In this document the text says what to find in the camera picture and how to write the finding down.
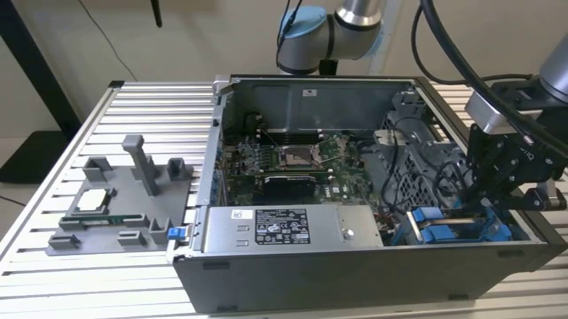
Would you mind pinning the black antenna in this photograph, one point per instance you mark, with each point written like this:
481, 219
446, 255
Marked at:
157, 13

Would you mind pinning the hard disk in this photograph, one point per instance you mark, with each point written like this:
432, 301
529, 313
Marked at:
438, 232

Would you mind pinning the green RAM stick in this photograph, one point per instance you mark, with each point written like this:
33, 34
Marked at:
116, 220

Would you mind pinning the blue case latch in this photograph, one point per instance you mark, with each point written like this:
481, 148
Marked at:
176, 233

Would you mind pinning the silver CPU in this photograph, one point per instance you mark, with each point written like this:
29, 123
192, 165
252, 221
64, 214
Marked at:
93, 200

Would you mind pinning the black graphics card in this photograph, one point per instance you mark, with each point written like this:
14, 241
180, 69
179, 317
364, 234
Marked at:
289, 187

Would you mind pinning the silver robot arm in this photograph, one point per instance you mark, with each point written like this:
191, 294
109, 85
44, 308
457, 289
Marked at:
355, 20

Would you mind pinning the metal disk bay cage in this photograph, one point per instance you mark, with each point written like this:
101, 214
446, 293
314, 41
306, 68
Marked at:
422, 186

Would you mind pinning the green motherboard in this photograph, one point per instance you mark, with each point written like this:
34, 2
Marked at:
351, 186

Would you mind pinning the silver power supply unit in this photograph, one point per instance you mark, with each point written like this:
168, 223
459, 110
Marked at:
223, 232

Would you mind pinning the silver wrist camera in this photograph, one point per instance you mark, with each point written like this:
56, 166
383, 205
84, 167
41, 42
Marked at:
489, 113

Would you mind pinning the black upright post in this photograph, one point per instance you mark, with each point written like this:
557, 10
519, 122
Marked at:
32, 53

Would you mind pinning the black open PC case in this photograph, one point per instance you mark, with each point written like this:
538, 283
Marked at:
311, 282

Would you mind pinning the CPU socket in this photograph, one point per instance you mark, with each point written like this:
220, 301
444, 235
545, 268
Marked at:
295, 156

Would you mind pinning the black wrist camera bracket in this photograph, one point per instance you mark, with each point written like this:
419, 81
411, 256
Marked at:
537, 201

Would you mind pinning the black RAM slot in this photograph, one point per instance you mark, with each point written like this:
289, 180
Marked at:
289, 138
289, 141
293, 170
293, 173

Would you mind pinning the grey parts rack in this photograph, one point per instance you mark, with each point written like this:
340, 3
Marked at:
129, 199

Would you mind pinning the black flat pad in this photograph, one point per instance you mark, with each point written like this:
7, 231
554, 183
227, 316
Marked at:
32, 156

